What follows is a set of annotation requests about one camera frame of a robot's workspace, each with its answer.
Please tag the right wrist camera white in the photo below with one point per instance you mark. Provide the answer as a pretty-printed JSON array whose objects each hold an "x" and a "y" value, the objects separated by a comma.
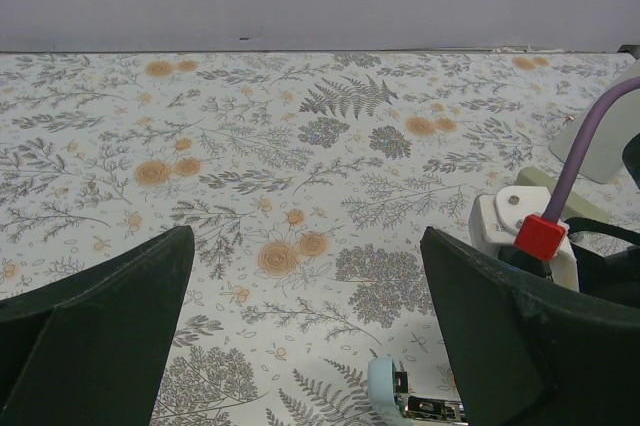
[{"x": 511, "y": 218}]

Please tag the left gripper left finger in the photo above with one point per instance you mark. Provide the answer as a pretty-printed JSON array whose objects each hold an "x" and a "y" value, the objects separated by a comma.
[{"x": 91, "y": 349}]

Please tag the floral table mat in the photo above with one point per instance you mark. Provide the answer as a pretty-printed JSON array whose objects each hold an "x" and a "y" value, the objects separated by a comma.
[{"x": 308, "y": 180}]

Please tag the white wedge-shaped block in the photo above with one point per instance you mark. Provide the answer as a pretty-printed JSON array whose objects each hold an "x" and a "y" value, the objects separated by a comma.
[{"x": 617, "y": 128}]

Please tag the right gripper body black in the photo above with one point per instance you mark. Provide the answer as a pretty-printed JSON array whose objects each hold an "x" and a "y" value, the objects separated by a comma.
[{"x": 546, "y": 250}]

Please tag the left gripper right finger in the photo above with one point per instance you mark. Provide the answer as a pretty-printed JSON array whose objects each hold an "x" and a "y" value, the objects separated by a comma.
[{"x": 525, "y": 351}]

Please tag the light blue stapler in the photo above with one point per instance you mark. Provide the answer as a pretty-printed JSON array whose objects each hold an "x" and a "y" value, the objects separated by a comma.
[{"x": 390, "y": 397}]

